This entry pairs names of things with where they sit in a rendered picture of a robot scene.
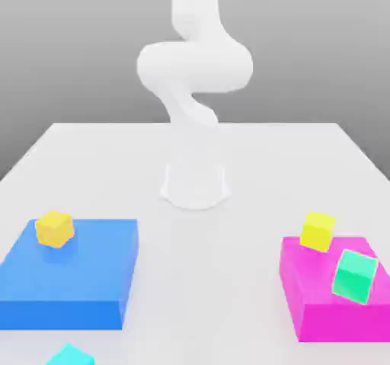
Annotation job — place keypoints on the large magenta box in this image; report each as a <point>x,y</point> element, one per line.
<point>320,319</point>

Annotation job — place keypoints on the small cyan cube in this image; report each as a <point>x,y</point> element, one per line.
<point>70,357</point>

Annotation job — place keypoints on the small green cube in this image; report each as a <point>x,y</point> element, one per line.
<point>353,279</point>

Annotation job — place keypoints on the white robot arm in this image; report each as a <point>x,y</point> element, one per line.
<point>195,66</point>

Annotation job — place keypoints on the small yellow cube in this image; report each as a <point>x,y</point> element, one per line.
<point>317,232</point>

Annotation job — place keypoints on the large blue box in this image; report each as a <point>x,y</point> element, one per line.
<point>76,279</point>

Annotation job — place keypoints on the small orange cube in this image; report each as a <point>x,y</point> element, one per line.
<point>54,229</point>

